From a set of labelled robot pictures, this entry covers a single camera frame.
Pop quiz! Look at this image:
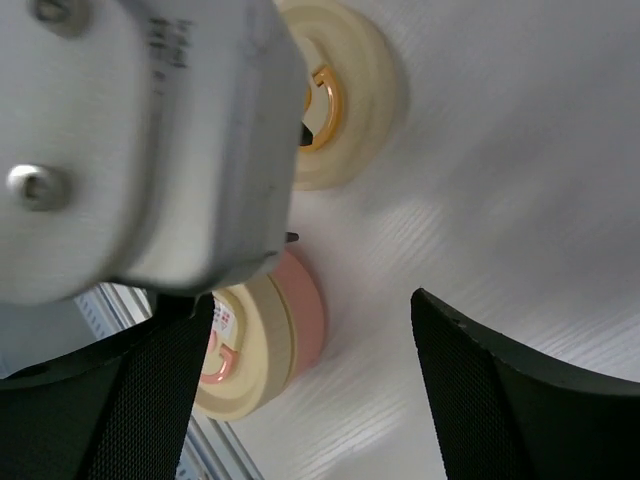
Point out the cream bowl pink base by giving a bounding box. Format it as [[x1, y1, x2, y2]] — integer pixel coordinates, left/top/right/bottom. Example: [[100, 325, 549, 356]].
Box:
[[269, 250, 328, 384]]

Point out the aluminium mounting rail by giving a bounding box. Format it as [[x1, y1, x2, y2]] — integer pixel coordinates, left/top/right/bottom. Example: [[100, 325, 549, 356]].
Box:
[[75, 284, 262, 480]]

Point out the cream lid pink smiley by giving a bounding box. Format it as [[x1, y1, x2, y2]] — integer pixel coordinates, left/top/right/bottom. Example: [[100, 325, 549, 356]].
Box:
[[195, 275, 293, 421]]

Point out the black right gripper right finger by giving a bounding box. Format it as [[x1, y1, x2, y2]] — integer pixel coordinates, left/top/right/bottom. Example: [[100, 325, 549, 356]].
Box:
[[411, 289, 639, 479]]

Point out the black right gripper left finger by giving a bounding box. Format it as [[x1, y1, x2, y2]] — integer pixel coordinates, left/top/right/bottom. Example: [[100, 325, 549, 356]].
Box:
[[1, 295, 214, 479]]

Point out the cream lid orange smiley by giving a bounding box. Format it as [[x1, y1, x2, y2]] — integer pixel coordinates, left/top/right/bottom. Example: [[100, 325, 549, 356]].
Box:
[[278, 1, 397, 191]]

